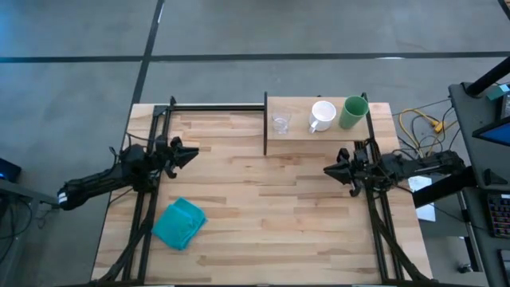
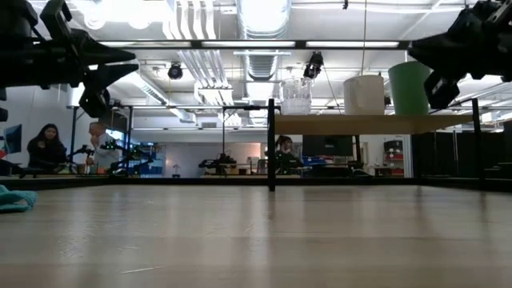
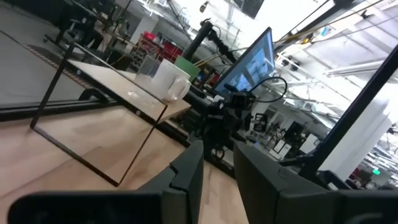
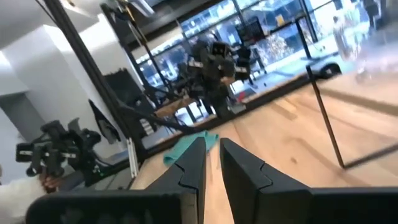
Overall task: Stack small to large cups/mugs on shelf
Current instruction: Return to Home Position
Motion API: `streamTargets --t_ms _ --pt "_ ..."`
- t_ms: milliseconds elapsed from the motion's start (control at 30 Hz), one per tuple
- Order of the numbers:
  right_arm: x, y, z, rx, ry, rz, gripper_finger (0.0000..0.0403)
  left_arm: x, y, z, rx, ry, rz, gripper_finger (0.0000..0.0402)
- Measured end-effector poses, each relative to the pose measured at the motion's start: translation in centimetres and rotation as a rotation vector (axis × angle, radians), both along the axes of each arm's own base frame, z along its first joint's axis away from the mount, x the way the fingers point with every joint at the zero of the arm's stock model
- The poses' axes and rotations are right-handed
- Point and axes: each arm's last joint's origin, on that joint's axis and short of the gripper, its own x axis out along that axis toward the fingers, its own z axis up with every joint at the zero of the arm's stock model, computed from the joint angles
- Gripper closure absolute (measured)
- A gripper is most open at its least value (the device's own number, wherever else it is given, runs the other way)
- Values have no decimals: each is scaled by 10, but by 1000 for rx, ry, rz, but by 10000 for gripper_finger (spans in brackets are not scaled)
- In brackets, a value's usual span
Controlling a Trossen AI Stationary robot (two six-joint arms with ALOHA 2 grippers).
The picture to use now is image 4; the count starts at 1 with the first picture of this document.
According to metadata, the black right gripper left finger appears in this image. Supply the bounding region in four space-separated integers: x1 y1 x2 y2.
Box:
26 136 208 224

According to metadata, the teal cloth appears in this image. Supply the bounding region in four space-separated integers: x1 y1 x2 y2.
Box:
163 130 220 166

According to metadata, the clear glass cup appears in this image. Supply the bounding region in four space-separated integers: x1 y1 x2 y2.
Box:
332 14 374 82

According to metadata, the silver aluminium profile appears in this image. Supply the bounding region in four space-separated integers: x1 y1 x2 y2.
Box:
126 138 140 179

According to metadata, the dark hanging cloth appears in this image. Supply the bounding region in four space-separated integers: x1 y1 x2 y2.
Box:
88 99 121 144

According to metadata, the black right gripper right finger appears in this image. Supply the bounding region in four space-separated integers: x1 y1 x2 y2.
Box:
220 138 398 224

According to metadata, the wooden shelf with metal frame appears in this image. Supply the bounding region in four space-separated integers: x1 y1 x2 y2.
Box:
305 63 398 169

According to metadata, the black frame post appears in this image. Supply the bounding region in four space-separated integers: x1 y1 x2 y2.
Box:
43 0 149 162

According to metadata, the black monitor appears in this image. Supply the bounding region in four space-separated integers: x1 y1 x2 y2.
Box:
103 68 147 107

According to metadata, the person's hand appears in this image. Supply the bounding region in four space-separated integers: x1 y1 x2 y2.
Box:
39 173 65 194

